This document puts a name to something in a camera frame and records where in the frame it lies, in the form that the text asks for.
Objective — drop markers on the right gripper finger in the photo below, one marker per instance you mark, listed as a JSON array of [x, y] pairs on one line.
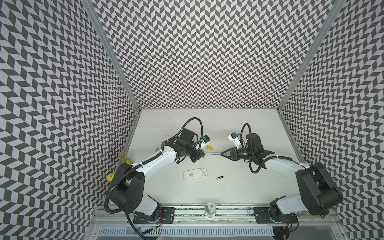
[[229, 156], [229, 151]]

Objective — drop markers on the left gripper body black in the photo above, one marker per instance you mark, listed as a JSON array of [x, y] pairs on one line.
[[194, 154]]

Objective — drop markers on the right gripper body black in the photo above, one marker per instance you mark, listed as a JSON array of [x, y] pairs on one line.
[[235, 153]]

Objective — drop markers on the white remote control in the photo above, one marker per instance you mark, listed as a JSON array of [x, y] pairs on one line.
[[162, 145], [195, 174]]

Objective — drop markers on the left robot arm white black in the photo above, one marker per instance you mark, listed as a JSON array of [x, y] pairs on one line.
[[126, 190]]

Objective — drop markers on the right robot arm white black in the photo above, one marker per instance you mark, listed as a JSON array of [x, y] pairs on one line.
[[318, 192]]

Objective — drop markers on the yellow-green bottle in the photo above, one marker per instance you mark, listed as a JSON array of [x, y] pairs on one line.
[[124, 158]]

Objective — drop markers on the red jar yellow lid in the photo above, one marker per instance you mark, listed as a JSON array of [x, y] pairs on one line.
[[110, 177]]

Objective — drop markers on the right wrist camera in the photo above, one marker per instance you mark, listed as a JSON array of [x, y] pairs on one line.
[[235, 138]]

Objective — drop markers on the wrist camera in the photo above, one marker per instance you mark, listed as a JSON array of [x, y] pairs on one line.
[[235, 138], [205, 141]]

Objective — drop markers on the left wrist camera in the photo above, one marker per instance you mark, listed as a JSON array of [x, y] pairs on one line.
[[205, 141]]

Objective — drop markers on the white green cylinder on rail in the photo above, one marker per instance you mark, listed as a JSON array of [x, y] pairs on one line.
[[210, 209]]

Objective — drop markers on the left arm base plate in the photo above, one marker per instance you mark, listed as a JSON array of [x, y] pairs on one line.
[[168, 215]]

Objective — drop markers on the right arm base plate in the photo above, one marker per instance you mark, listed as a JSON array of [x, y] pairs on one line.
[[264, 215]]

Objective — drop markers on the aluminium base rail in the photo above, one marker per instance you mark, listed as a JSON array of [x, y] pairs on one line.
[[194, 215]]

